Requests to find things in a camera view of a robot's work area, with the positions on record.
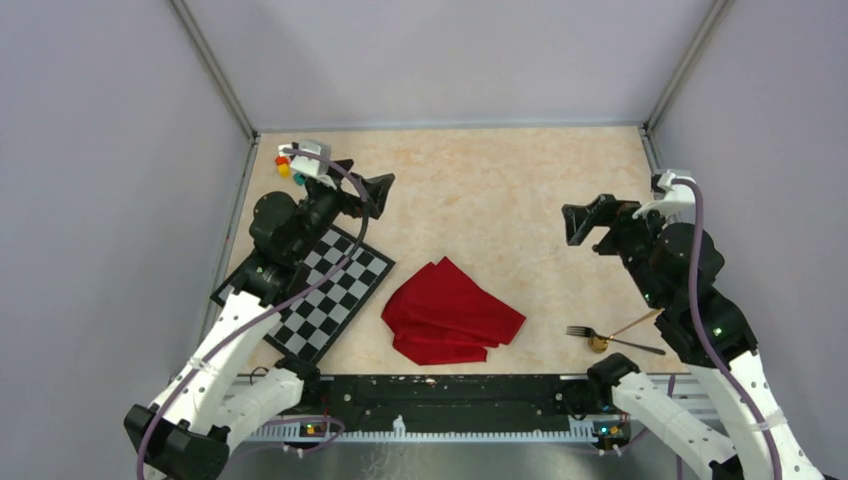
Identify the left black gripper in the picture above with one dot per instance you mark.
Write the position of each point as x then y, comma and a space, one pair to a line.
378, 188

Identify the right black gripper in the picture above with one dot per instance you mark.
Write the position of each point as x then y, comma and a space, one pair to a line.
601, 211

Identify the red cloth napkin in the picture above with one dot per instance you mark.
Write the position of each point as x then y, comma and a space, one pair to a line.
440, 316

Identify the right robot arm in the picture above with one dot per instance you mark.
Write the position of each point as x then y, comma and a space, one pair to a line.
674, 266

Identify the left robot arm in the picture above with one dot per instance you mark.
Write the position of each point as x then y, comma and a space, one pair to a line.
190, 429

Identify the dark metal fork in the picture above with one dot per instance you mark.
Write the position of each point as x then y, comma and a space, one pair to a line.
584, 332

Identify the black white checkerboard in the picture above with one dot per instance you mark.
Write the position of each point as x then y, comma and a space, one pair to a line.
311, 325

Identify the white toothed cable tray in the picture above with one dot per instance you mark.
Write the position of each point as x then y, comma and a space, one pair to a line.
290, 433

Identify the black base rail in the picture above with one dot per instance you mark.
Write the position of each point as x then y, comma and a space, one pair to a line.
472, 403

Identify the aluminium frame right post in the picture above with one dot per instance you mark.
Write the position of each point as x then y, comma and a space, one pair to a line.
715, 14

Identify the aluminium frame post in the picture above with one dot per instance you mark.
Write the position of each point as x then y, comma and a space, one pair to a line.
715, 14
208, 60

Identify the aluminium frame left post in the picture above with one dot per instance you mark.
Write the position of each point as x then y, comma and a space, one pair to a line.
208, 60

